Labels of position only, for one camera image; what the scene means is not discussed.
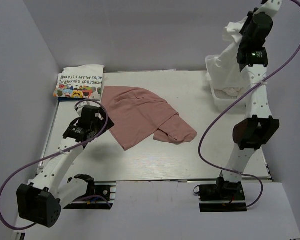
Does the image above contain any pink t shirt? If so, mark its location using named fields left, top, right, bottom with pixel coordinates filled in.
left=101, top=86, right=197, bottom=151

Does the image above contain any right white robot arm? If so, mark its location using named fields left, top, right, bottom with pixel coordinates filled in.
left=213, top=0, right=281, bottom=200

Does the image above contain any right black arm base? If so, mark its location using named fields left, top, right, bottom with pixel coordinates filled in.
left=193, top=175, right=247, bottom=213

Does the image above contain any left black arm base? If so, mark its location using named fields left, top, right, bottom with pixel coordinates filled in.
left=64, top=174, right=117, bottom=210

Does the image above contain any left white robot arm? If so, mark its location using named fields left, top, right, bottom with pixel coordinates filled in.
left=16, top=105, right=115, bottom=228

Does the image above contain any folded printed white t shirt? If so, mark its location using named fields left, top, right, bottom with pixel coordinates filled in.
left=53, top=64, right=105, bottom=101

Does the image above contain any white plastic basket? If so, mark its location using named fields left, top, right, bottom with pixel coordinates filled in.
left=205, top=66, right=246, bottom=113

